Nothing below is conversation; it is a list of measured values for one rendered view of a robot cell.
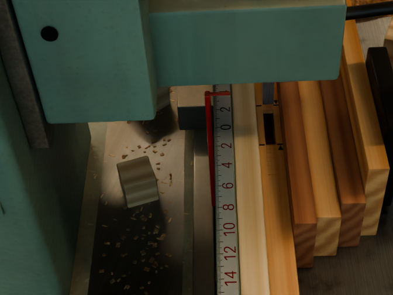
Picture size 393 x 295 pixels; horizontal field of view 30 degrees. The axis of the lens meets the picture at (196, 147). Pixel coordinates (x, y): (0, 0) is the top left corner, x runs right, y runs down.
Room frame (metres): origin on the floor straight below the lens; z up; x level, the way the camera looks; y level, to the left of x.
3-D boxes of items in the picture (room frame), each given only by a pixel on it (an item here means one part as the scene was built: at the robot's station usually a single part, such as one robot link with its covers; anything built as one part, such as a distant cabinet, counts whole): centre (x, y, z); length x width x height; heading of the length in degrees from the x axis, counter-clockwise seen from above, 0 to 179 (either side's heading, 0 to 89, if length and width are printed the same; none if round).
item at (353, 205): (0.42, -0.11, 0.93); 0.19 x 0.02 x 0.05; 176
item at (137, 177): (0.48, 0.06, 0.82); 0.03 x 0.03 x 0.03; 14
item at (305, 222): (0.39, -0.08, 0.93); 0.18 x 0.02 x 0.06; 176
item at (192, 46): (0.44, -0.04, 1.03); 0.14 x 0.07 x 0.09; 86
